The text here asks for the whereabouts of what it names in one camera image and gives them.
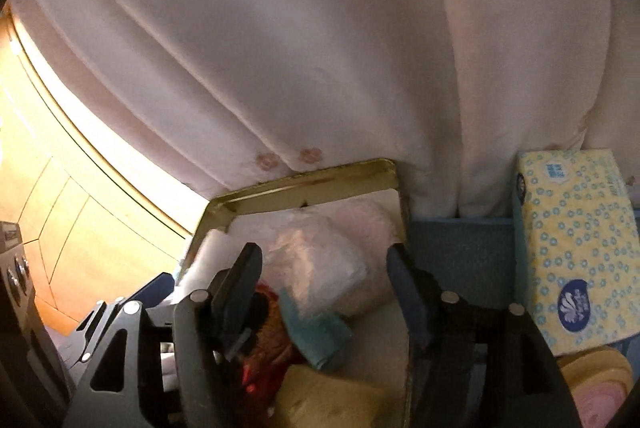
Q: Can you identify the clear bag of white cotton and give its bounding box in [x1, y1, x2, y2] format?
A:
[260, 205, 371, 319]

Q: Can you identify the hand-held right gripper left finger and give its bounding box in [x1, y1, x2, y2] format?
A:
[62, 242, 263, 428]

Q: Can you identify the yellow sponge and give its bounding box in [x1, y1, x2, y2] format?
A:
[272, 364, 388, 428]

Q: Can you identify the gold metal tin box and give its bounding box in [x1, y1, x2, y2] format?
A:
[175, 156, 416, 428]

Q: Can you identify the green white packet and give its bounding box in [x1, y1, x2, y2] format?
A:
[277, 288, 353, 370]

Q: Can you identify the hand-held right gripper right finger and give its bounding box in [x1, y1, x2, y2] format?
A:
[386, 243, 586, 428]

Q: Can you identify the white curtain with flower embroidery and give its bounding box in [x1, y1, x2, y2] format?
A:
[10, 0, 640, 219]

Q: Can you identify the yellow round lidded container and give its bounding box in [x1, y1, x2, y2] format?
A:
[555, 345, 638, 428]

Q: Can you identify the red cloth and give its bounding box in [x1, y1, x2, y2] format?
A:
[240, 283, 301, 414]

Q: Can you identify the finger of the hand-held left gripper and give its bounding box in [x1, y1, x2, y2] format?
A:
[62, 272, 176, 359]

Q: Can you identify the yellow patterned tissue box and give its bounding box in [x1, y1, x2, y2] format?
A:
[511, 149, 640, 356]

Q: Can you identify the orange wooden wardrobe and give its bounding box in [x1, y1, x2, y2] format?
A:
[0, 8, 193, 339]

